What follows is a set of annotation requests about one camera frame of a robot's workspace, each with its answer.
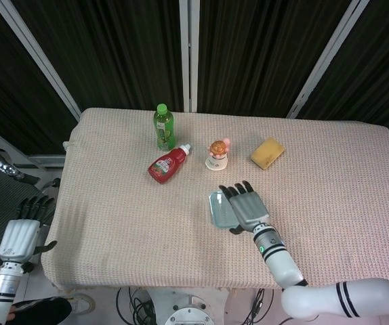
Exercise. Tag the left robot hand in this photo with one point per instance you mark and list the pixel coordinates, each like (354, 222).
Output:
(18, 240)

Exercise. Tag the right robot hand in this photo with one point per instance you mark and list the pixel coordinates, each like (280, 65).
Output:
(250, 210)

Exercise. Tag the blue plastic lid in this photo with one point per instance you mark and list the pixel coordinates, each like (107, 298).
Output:
(222, 211)

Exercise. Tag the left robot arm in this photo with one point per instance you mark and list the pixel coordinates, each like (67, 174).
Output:
(1, 291)

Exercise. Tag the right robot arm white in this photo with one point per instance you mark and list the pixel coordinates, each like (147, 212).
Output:
(282, 264)

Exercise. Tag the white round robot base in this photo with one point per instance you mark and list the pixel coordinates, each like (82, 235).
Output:
(187, 308)

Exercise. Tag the clear plastic container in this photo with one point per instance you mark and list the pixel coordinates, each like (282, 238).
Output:
(210, 207)

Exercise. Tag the beige cloth-covered table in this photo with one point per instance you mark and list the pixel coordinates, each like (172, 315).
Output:
(130, 230)

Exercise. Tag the white paper cup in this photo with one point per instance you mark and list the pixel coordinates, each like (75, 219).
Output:
(216, 163)

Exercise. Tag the yellow sponge green base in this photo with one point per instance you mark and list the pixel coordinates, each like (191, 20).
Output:
(267, 152)

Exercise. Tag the black trouser leg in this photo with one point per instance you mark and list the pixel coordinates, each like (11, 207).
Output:
(45, 309)

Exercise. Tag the white sneaker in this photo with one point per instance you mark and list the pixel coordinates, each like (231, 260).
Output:
(82, 303)

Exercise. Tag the red ketchup bottle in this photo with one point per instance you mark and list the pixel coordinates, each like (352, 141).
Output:
(165, 166)

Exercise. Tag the green drink bottle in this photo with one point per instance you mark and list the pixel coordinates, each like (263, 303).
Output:
(163, 130)

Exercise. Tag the white screen frame post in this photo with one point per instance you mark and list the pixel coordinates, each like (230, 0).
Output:
(326, 64)
(42, 61)
(188, 54)

